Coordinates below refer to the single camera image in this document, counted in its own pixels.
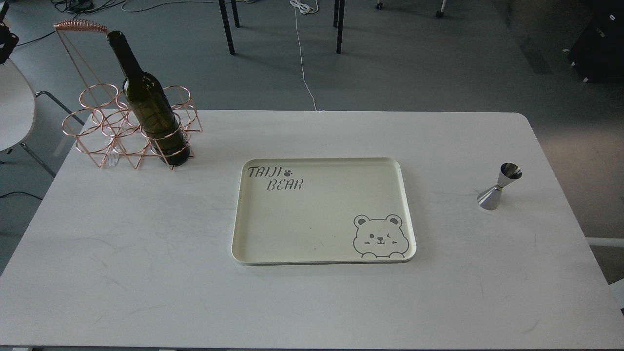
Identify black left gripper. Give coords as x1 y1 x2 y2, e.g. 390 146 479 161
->
0 2 19 65

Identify dark green wine bottle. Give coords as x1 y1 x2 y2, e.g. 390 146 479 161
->
107 31 190 167

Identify silver steel jigger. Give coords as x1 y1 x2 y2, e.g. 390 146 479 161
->
477 162 522 211

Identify black table leg left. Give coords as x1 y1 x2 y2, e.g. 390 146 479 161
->
217 0 240 56

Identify black table leg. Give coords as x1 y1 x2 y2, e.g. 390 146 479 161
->
333 0 346 54
217 0 240 56

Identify black table leg right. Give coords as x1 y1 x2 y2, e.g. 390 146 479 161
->
333 0 346 54

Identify cream bear serving tray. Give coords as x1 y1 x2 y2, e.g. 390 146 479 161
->
231 157 417 265

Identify black equipment case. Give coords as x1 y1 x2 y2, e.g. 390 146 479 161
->
568 0 624 83

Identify black floor cables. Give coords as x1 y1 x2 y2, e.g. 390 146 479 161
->
15 0 127 48

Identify copper wire wine rack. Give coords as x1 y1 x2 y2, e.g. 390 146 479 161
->
54 19 203 169

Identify white floor cable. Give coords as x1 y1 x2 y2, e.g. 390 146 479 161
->
290 0 325 112

